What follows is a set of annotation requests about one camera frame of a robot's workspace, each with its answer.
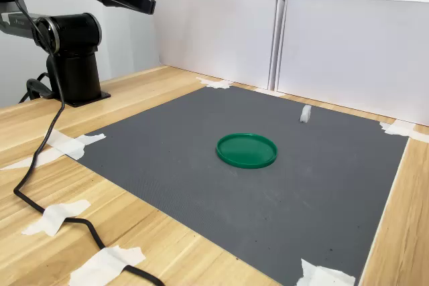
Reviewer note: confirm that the dark grey mat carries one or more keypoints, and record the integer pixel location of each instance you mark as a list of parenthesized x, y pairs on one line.
[(201, 192)]

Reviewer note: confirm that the small white plastic terminal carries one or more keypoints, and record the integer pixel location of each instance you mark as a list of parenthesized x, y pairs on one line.
[(305, 114)]

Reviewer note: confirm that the round green lid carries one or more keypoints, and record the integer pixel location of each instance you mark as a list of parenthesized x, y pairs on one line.
[(247, 150)]

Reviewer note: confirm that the white masking tape piece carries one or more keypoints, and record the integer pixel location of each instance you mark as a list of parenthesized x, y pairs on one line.
[(23, 162), (104, 264), (321, 276), (72, 145), (55, 216), (216, 83), (269, 92), (399, 129)]

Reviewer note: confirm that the white partition panel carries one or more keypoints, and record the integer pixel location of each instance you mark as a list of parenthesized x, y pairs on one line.
[(214, 35), (352, 58)]

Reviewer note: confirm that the grey partition post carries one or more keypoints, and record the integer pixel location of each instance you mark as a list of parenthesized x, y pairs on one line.
[(277, 41)]

